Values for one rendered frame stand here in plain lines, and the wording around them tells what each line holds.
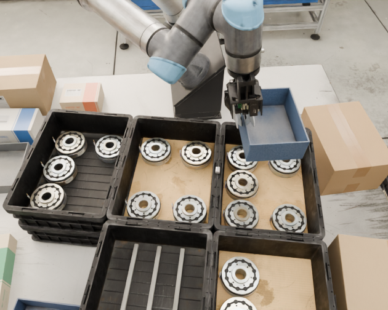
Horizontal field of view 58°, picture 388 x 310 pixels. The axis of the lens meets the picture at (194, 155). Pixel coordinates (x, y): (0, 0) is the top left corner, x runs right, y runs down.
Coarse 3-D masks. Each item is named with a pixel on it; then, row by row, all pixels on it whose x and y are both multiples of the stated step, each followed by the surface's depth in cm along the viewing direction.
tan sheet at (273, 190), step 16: (224, 176) 116; (256, 176) 116; (272, 176) 116; (224, 192) 113; (272, 192) 113; (288, 192) 113; (224, 208) 109; (256, 208) 109; (272, 208) 109; (304, 208) 109; (224, 224) 106
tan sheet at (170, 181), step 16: (176, 144) 125; (208, 144) 125; (176, 160) 120; (144, 176) 116; (160, 176) 116; (176, 176) 116; (192, 176) 116; (208, 176) 116; (160, 192) 113; (176, 192) 113; (192, 192) 113; (208, 192) 113; (144, 208) 109; (208, 208) 109
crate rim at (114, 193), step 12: (156, 120) 119; (168, 120) 118; (180, 120) 118; (192, 120) 118; (204, 120) 118; (132, 132) 115; (216, 132) 115; (216, 144) 114; (216, 156) 109; (120, 168) 106; (120, 180) 103; (216, 180) 103; (108, 216) 96; (120, 216) 96; (204, 228) 94
